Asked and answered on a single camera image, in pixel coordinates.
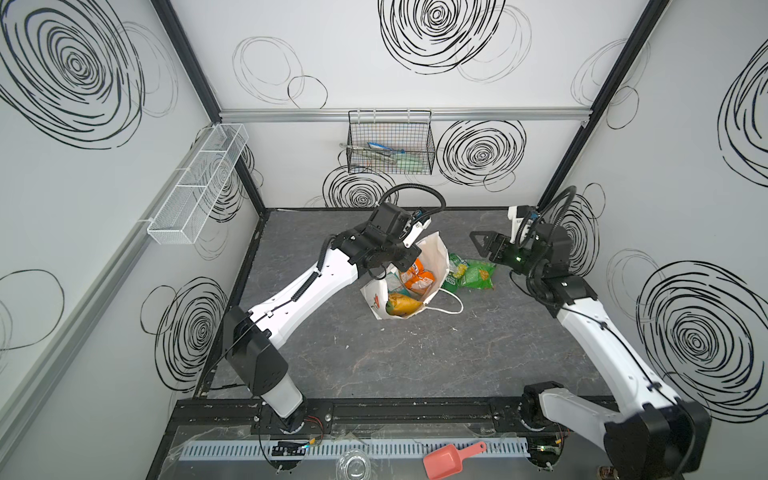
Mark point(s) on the aluminium wall rail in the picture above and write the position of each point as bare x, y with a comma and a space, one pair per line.
75, 327
296, 115

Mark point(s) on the clear glass bowl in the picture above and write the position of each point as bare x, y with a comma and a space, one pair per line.
354, 465

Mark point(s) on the red plastic scoop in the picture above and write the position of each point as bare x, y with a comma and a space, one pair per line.
448, 460

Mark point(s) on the clear plastic wall shelf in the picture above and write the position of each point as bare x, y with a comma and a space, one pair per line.
189, 205

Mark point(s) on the black corner frame post left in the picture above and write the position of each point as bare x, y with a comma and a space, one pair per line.
183, 48

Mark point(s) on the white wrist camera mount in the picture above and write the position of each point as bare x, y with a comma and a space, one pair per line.
521, 216
415, 228

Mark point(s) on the green snack packet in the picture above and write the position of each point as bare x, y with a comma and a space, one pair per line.
478, 275

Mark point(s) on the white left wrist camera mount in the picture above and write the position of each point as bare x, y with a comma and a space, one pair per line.
415, 228

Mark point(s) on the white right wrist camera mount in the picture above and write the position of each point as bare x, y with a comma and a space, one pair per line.
521, 216

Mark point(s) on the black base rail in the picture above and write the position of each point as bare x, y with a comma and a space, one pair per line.
329, 417

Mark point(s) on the aluminium wall rail back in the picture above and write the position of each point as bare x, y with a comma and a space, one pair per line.
296, 115

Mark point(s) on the yellow snack packet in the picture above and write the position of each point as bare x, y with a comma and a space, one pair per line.
401, 305

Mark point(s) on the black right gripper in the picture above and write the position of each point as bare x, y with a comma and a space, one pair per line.
490, 240

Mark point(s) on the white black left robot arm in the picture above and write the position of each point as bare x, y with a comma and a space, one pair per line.
252, 338

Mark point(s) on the black wire wall basket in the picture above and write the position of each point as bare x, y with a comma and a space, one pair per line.
395, 147

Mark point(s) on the black corner frame post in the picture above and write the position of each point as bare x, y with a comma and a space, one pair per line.
183, 48
638, 38

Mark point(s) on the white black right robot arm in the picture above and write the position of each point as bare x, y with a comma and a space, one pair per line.
653, 433

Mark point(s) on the aluminium wall rail left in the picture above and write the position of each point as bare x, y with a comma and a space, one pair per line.
75, 327

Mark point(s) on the orange snack packet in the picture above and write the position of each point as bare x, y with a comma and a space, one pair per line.
417, 279

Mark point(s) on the grey slotted cable duct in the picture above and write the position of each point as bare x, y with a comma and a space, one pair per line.
244, 450

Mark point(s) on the black corner frame post right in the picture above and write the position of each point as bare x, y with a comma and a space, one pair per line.
638, 38

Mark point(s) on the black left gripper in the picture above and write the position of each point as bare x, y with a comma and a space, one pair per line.
410, 255

